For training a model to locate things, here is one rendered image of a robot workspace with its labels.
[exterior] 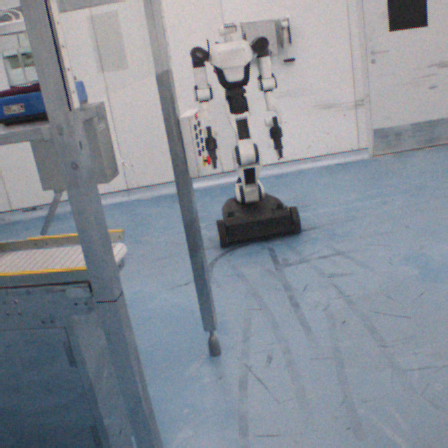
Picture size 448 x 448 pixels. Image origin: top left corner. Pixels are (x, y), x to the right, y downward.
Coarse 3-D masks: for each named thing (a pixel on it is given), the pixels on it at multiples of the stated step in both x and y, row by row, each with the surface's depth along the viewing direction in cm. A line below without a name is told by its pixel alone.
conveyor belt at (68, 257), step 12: (12, 252) 180; (24, 252) 178; (36, 252) 176; (48, 252) 175; (60, 252) 173; (72, 252) 171; (120, 252) 169; (0, 264) 171; (12, 264) 169; (24, 264) 168; (36, 264) 166; (48, 264) 165; (60, 264) 163; (72, 264) 162; (84, 264) 160
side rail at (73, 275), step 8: (48, 272) 150; (56, 272) 149; (64, 272) 149; (72, 272) 148; (80, 272) 148; (0, 280) 153; (8, 280) 153; (16, 280) 152; (24, 280) 152; (32, 280) 151; (40, 280) 151; (48, 280) 150; (56, 280) 150; (64, 280) 150; (72, 280) 149
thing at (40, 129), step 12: (84, 108) 151; (24, 120) 148; (36, 120) 143; (48, 120) 137; (84, 120) 147; (0, 132) 132; (12, 132) 129; (24, 132) 129; (36, 132) 128; (48, 132) 128; (0, 144) 131
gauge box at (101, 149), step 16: (96, 128) 155; (32, 144) 159; (48, 144) 158; (96, 144) 156; (112, 144) 166; (48, 160) 160; (96, 160) 158; (112, 160) 165; (48, 176) 162; (96, 176) 160; (112, 176) 164
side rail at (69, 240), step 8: (120, 232) 172; (8, 240) 181; (16, 240) 180; (24, 240) 178; (32, 240) 178; (40, 240) 177; (48, 240) 177; (56, 240) 177; (64, 240) 176; (72, 240) 176; (112, 240) 174; (120, 240) 173; (0, 248) 181; (8, 248) 181; (16, 248) 180; (24, 248) 180
